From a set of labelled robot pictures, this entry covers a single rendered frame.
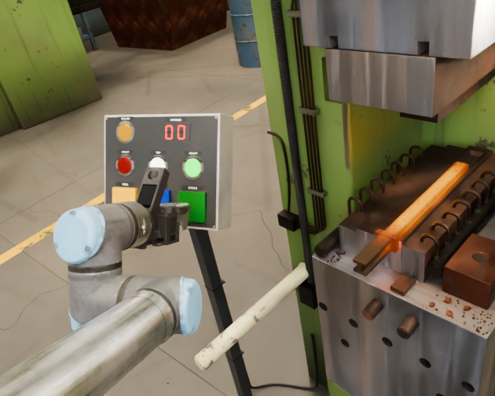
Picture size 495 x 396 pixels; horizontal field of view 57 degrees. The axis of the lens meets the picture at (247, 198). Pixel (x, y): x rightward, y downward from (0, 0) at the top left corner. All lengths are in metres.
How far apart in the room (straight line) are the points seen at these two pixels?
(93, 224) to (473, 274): 0.66
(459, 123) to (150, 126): 0.80
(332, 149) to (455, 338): 0.49
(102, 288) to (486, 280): 0.66
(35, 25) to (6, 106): 0.89
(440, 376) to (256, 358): 1.12
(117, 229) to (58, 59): 4.74
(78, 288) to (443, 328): 0.65
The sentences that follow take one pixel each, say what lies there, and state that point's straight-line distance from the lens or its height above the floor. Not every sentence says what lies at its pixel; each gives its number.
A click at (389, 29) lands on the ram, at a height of 1.40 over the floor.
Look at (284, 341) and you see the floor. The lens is 2.07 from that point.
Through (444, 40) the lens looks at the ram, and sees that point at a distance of 0.73.
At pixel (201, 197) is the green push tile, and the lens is 1.09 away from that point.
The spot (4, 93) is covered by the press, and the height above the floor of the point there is 0.40.
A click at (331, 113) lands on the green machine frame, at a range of 1.07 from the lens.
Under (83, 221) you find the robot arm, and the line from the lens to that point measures 0.78.
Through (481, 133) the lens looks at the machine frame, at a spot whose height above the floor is 1.01.
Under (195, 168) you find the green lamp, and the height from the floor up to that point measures 1.09.
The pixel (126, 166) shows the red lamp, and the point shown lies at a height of 1.09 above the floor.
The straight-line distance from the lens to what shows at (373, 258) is 0.89.
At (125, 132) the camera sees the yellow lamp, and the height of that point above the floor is 1.16.
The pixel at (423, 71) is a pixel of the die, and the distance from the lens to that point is 0.75.
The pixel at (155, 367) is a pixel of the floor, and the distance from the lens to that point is 2.14.
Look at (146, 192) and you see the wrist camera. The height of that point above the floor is 1.14.
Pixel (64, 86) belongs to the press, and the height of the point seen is 0.28.
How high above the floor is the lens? 1.59
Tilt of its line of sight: 32 degrees down
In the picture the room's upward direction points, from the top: 11 degrees counter-clockwise
